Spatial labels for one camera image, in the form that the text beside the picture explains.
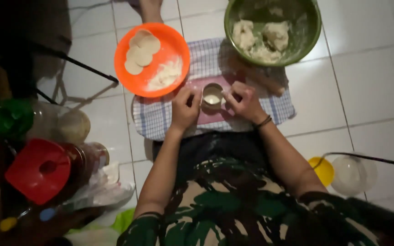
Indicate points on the person's left hand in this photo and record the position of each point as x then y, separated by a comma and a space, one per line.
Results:
183, 114

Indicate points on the person's right hand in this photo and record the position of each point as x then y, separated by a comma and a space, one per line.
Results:
248, 104

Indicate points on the round metal cutter cup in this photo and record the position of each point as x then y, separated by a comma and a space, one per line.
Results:
212, 97

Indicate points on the black wrist band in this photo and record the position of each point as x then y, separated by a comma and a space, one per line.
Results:
263, 122

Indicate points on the wooden rolling pin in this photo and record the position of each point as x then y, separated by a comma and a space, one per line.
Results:
268, 85

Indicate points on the pink cutting mat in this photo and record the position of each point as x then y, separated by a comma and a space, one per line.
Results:
214, 116

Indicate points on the blue checked white cloth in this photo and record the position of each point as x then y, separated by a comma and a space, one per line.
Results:
152, 118

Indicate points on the white flour pile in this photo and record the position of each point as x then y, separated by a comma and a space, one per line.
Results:
166, 75

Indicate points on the white dough lump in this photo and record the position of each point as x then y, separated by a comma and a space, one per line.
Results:
268, 42

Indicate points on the round flat dough disc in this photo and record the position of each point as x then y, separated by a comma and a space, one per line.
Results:
132, 67
141, 56
137, 36
152, 44

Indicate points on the orange plastic plate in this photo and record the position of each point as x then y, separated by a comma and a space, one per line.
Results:
169, 41

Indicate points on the green plastic bowl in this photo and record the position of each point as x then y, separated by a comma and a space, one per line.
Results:
303, 30

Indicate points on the yellow round lid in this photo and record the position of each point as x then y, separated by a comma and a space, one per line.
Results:
324, 170

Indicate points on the white plastic bag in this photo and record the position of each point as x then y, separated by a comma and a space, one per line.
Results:
108, 188

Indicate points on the person's camouflage clothing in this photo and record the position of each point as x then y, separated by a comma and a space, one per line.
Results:
234, 211

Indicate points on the black metal rod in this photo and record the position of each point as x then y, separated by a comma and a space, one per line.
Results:
80, 65

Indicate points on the light green plastic bag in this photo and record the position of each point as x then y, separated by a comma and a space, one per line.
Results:
124, 220

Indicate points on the clear round plastic container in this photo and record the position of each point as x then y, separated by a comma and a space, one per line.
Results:
352, 176

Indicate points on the clear jar with red lid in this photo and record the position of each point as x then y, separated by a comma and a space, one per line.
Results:
38, 170

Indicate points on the blue round knob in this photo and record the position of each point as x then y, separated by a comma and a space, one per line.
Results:
47, 214

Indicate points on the clear jar with green lid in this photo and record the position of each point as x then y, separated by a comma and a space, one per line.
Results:
10, 118

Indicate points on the dark furniture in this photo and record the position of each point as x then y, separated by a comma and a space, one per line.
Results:
12, 41

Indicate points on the yellow round knob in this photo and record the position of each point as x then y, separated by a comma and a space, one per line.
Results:
8, 224

